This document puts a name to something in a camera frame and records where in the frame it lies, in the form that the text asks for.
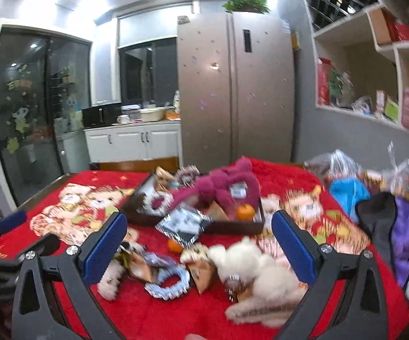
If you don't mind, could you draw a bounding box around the beige double-door refrigerator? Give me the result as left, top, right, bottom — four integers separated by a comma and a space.
177, 11, 295, 165

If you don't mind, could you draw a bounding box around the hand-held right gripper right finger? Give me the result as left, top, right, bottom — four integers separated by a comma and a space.
271, 210, 389, 340

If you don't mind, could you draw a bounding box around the black box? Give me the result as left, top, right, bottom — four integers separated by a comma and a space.
119, 170, 265, 236

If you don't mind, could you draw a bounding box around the silver foil packet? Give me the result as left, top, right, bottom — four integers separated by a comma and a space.
155, 203, 212, 247

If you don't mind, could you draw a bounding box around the white scrunchie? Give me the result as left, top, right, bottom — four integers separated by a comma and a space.
142, 190, 173, 216

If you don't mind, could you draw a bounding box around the leopard print scrunchie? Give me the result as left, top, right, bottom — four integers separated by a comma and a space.
174, 165, 201, 188

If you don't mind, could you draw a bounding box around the tall red gift box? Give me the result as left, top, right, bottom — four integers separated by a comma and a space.
317, 58, 333, 106

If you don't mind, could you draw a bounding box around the blue plastic bag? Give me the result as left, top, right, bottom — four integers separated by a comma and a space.
328, 179, 372, 220

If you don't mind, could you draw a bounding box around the tangerine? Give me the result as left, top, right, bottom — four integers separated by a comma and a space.
166, 239, 184, 255
236, 203, 256, 221

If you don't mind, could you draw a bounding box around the magenta plush bear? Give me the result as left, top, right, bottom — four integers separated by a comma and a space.
171, 156, 262, 222

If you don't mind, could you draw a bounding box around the white fluffy pom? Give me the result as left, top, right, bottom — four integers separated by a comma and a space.
96, 265, 127, 301

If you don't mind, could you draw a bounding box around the brown paper packet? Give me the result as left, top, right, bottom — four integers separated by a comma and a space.
181, 244, 219, 294

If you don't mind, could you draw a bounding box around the black lattice wine rack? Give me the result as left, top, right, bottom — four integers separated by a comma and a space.
304, 0, 382, 31

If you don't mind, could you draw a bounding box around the knotted clear plastic bag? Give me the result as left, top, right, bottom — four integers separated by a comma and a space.
378, 142, 409, 199

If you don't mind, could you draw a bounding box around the black microwave oven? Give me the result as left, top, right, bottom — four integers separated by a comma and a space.
81, 103, 123, 128

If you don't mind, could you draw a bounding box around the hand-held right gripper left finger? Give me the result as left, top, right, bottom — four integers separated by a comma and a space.
11, 212, 129, 340

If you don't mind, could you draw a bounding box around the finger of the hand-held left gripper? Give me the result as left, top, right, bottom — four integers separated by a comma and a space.
0, 210, 28, 236
0, 233, 61, 267

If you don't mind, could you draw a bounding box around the red printed blanket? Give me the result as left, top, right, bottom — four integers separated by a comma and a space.
0, 158, 409, 340

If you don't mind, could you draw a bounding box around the cream plastic basin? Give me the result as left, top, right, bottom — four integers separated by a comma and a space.
139, 107, 166, 122

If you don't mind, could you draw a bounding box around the white shelf unit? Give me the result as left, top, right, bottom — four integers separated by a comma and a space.
298, 0, 409, 139

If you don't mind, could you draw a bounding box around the purple cloth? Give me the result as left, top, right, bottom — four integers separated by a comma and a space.
391, 196, 409, 291

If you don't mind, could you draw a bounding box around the light blue scrunchie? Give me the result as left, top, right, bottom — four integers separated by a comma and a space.
144, 264, 191, 300

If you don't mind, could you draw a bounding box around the cream plush toy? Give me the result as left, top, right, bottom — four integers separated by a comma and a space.
208, 235, 309, 328

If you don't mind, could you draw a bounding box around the white kitchen cabinet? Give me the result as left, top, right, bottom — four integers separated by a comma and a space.
84, 120, 182, 163

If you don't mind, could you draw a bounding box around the green potted plant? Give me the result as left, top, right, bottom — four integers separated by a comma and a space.
220, 0, 272, 15

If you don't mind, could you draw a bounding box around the glass sliding door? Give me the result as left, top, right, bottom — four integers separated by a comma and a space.
0, 25, 93, 206

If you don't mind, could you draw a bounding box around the dark kitchen window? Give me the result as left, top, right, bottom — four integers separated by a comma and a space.
118, 37, 178, 105

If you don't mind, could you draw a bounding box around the tan paper packet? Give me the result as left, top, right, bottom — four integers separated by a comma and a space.
154, 166, 177, 192

